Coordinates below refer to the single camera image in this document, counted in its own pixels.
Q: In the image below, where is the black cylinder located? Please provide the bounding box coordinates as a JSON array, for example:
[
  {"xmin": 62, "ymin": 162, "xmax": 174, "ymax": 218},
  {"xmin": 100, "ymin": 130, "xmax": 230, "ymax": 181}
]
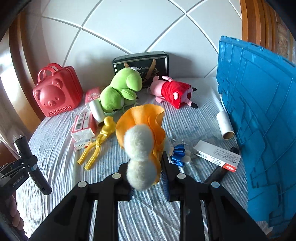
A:
[
  {"xmin": 14, "ymin": 136, "xmax": 52, "ymax": 195},
  {"xmin": 204, "ymin": 147, "xmax": 239, "ymax": 184}
]

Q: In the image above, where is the white bear orange dress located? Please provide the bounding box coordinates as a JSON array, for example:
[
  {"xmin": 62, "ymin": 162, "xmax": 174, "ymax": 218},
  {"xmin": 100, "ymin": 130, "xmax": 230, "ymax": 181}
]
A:
[{"xmin": 115, "ymin": 104, "xmax": 166, "ymax": 191}]

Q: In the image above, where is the person left hand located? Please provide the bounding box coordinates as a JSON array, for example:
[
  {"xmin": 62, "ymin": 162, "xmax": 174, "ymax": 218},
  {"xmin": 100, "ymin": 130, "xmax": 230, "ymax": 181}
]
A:
[{"xmin": 5, "ymin": 195, "xmax": 24, "ymax": 230}]

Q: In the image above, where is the white red medicine box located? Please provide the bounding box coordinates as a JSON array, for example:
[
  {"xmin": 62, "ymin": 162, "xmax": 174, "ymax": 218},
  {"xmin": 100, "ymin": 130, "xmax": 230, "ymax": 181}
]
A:
[{"xmin": 193, "ymin": 140, "xmax": 241, "ymax": 173}]

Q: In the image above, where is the blue striped bed cover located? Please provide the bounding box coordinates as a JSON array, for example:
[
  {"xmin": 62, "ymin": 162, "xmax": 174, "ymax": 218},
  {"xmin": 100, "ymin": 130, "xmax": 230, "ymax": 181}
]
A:
[{"xmin": 16, "ymin": 80, "xmax": 267, "ymax": 240}]

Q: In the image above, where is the white bear blue dress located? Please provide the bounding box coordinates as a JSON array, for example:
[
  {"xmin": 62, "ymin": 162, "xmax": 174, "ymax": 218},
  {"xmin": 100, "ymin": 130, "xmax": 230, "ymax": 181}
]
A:
[{"xmin": 169, "ymin": 144, "xmax": 191, "ymax": 167}]

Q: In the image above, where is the red white carton box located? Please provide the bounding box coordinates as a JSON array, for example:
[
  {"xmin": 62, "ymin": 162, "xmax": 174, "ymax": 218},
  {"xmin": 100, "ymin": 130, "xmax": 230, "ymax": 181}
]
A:
[{"xmin": 71, "ymin": 111, "xmax": 97, "ymax": 150}]

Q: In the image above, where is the white lint roll right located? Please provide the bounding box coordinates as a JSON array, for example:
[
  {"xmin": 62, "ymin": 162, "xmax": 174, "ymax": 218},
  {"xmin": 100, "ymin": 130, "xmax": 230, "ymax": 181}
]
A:
[{"xmin": 216, "ymin": 111, "xmax": 235, "ymax": 140}]

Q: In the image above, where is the white lint roll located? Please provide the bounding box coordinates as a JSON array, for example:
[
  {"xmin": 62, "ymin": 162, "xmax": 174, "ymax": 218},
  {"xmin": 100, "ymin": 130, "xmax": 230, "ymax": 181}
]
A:
[
  {"xmin": 89, "ymin": 99, "xmax": 105, "ymax": 124},
  {"xmin": 216, "ymin": 111, "xmax": 235, "ymax": 140}
]

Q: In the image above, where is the red bear suitcase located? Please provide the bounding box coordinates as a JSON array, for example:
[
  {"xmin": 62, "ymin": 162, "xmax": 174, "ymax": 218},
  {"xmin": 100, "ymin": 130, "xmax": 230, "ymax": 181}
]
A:
[{"xmin": 32, "ymin": 63, "xmax": 83, "ymax": 117}]

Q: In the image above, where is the yellow plastic clip toy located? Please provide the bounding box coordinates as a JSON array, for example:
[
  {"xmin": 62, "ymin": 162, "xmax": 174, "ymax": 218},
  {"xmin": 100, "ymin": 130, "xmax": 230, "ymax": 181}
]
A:
[{"xmin": 77, "ymin": 116, "xmax": 116, "ymax": 171}]

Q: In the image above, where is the white lint roll left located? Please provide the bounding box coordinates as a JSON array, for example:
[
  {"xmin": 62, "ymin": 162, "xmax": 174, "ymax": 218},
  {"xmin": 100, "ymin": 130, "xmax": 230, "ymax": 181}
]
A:
[{"xmin": 89, "ymin": 99, "xmax": 105, "ymax": 124}]

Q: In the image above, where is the pink tissue pack back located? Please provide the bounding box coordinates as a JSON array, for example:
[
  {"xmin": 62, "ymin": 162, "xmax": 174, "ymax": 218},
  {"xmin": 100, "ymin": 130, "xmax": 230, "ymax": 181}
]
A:
[{"xmin": 85, "ymin": 87, "xmax": 101, "ymax": 105}]

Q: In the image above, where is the blue plastic crate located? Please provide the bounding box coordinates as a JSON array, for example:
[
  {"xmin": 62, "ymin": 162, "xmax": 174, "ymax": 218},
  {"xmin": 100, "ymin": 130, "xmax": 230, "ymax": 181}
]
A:
[{"xmin": 216, "ymin": 36, "xmax": 295, "ymax": 237}]

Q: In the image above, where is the pink pig plush red dress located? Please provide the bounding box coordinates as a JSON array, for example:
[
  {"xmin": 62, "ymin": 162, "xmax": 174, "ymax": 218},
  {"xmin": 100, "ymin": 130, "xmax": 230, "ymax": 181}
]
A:
[{"xmin": 149, "ymin": 76, "xmax": 198, "ymax": 109}]

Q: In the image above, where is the green frog plush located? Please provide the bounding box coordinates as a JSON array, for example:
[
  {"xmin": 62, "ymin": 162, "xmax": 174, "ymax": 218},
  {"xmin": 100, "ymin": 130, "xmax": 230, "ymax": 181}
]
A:
[{"xmin": 99, "ymin": 67, "xmax": 142, "ymax": 113}]

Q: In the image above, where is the black gift box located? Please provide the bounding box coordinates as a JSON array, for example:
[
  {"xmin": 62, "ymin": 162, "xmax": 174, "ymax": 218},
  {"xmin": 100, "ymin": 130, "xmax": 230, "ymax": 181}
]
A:
[{"xmin": 112, "ymin": 51, "xmax": 170, "ymax": 88}]

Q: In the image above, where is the wooden door frame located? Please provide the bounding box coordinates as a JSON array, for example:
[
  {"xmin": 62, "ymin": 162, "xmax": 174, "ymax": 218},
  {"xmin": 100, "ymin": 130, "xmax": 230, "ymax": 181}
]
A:
[{"xmin": 240, "ymin": 0, "xmax": 295, "ymax": 60}]

